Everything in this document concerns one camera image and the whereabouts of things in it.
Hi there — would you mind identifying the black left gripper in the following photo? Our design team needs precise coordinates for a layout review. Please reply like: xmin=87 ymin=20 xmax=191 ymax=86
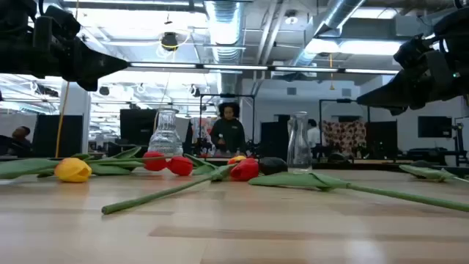
xmin=0 ymin=16 xmax=130 ymax=92

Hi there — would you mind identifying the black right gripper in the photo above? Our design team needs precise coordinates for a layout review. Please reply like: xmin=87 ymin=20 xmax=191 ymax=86
xmin=356 ymin=7 xmax=469 ymax=117

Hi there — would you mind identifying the red artificial tulip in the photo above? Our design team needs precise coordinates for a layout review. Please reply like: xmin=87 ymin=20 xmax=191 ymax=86
xmin=101 ymin=157 xmax=260 ymax=216
xmin=166 ymin=153 xmax=225 ymax=177
xmin=71 ymin=146 xmax=169 ymax=176

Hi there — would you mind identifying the clear ribbed glass vase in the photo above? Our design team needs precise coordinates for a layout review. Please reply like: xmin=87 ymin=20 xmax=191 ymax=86
xmin=147 ymin=108 xmax=184 ymax=158

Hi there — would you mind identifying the clear slim glass vase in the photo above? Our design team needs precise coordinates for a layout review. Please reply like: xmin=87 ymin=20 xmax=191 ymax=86
xmin=287 ymin=111 xmax=313 ymax=174

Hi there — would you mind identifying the brown floral cloth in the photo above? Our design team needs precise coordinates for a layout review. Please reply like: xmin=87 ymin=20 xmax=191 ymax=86
xmin=322 ymin=120 xmax=367 ymax=157

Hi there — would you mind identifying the black monitor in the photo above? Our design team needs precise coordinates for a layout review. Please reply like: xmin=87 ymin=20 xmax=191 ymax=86
xmin=32 ymin=114 xmax=84 ymax=158
xmin=119 ymin=109 xmax=158 ymax=147
xmin=259 ymin=114 xmax=290 ymax=159

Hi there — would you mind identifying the round black ceiling fixture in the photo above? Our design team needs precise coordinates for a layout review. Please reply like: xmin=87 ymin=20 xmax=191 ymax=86
xmin=160 ymin=32 xmax=180 ymax=52

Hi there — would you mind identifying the person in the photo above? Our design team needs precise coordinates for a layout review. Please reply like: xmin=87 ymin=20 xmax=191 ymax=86
xmin=0 ymin=125 xmax=34 ymax=158
xmin=210 ymin=101 xmax=247 ymax=155
xmin=306 ymin=118 xmax=322 ymax=150

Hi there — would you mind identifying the colourful floral cloth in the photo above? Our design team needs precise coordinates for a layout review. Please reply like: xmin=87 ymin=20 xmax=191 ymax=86
xmin=190 ymin=117 xmax=215 ymax=155

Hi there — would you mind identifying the long ceiling light strip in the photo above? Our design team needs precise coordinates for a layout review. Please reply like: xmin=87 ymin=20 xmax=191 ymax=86
xmin=129 ymin=61 xmax=401 ymax=76

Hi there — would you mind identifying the black wall screen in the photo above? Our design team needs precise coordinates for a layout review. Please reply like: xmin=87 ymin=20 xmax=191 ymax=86
xmin=418 ymin=116 xmax=453 ymax=139

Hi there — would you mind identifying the black stand frame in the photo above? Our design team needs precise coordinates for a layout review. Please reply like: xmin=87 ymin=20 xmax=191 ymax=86
xmin=199 ymin=93 xmax=256 ymax=155
xmin=318 ymin=98 xmax=372 ymax=148

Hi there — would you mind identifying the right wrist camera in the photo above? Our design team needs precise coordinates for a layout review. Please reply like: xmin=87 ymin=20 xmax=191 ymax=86
xmin=393 ymin=34 xmax=435 ymax=70

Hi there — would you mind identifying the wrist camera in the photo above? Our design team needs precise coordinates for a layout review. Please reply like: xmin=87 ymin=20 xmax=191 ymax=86
xmin=393 ymin=34 xmax=435 ymax=70
xmin=34 ymin=5 xmax=82 ymax=40

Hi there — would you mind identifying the yellow power cable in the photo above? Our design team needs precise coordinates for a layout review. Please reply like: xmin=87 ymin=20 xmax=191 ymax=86
xmin=54 ymin=0 xmax=80 ymax=158

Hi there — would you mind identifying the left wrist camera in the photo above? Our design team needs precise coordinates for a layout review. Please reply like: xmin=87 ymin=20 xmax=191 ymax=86
xmin=34 ymin=5 xmax=82 ymax=40

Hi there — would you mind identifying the black aluminium table frame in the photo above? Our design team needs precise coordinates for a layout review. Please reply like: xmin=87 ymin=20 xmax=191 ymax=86
xmin=0 ymin=154 xmax=469 ymax=177

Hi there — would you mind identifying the silver ventilation duct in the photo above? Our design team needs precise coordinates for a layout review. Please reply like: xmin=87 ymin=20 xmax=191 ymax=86
xmin=292 ymin=0 xmax=367 ymax=67
xmin=204 ymin=0 xmax=245 ymax=95

